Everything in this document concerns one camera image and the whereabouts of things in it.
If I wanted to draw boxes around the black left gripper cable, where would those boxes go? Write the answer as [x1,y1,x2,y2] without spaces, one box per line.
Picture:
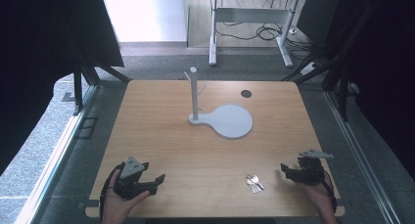
[99,161,126,220]

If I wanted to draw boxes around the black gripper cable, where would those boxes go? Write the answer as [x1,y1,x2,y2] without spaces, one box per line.
[99,161,126,220]
[320,171,339,215]

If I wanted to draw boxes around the white power strip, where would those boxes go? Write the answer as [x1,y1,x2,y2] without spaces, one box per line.
[300,62,318,76]

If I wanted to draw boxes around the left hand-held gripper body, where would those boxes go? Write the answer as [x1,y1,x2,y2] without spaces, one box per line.
[113,156,160,201]

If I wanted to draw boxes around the black curtain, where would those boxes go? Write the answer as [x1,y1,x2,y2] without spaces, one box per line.
[0,0,125,177]
[296,0,415,183]

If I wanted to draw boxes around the person's right hand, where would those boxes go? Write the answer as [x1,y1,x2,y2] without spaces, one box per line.
[295,172,338,216]

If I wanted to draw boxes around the aluminium rail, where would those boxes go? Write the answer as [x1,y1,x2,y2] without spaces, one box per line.
[14,84,100,224]
[324,90,401,224]

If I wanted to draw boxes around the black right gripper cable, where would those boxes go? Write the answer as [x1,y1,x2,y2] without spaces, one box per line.
[320,171,339,215]

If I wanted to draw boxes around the black metal stand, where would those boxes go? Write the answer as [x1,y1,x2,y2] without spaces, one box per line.
[63,37,132,116]
[282,0,386,122]

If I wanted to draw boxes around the person's left hand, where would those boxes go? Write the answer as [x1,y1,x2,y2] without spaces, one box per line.
[102,177,152,224]

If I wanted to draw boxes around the black floor cables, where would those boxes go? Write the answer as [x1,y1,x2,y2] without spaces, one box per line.
[215,20,315,61]

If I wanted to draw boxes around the white metal desk frame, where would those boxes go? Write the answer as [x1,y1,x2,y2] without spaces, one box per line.
[208,0,300,68]

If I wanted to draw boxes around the white key holder stand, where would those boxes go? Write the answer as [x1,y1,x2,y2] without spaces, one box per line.
[183,66,254,141]

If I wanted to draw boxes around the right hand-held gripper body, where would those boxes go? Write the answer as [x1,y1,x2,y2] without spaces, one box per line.
[288,149,335,187]

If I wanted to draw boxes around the silver bunch of keys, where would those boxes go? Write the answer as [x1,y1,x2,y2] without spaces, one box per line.
[245,173,266,195]

